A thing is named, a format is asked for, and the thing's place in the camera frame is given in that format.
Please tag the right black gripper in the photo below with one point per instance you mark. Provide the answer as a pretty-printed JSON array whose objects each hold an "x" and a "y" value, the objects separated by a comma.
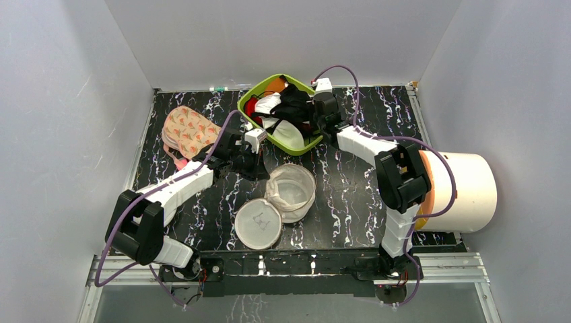
[{"x": 318, "y": 113}]

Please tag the red garment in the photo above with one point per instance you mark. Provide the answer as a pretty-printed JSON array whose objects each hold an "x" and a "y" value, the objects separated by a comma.
[{"x": 249, "y": 107}]

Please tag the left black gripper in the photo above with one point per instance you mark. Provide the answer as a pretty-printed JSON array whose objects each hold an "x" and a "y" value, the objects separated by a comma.
[{"x": 258, "y": 171}]

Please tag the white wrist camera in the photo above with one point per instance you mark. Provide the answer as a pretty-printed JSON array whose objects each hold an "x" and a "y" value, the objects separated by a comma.
[
  {"x": 322, "y": 85},
  {"x": 254, "y": 138}
]

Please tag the orange bra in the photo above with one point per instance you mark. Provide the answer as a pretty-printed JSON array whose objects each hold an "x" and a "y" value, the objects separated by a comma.
[{"x": 277, "y": 85}]

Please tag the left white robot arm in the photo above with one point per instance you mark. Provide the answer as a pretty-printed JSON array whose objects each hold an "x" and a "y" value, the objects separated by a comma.
[{"x": 137, "y": 225}]

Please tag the white mesh laundry bag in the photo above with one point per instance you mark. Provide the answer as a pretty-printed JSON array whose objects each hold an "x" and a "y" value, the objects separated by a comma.
[{"x": 289, "y": 194}]

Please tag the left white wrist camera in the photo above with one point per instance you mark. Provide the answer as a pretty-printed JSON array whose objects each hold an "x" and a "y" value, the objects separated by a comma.
[{"x": 254, "y": 138}]

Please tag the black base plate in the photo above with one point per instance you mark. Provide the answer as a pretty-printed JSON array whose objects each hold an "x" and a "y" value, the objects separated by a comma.
[{"x": 353, "y": 271}]

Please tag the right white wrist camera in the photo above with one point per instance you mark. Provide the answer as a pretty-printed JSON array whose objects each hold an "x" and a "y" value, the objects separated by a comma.
[{"x": 322, "y": 85}]

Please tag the green plastic basket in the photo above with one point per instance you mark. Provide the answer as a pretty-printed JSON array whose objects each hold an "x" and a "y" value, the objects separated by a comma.
[{"x": 259, "y": 89}]

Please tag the white cylindrical drum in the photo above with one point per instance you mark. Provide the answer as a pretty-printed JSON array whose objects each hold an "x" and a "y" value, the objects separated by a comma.
[{"x": 476, "y": 193}]

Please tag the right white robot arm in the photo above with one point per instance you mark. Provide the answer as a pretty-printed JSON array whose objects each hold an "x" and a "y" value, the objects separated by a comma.
[{"x": 402, "y": 179}]

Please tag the pink floral laundry bag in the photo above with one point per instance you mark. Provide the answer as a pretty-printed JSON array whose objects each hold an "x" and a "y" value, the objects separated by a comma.
[{"x": 185, "y": 133}]

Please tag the pale green bra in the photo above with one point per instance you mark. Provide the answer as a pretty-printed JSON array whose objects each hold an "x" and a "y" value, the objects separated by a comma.
[{"x": 284, "y": 132}]

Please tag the aluminium frame rail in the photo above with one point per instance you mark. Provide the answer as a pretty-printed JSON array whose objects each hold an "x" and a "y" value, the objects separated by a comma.
[{"x": 438, "y": 268}]

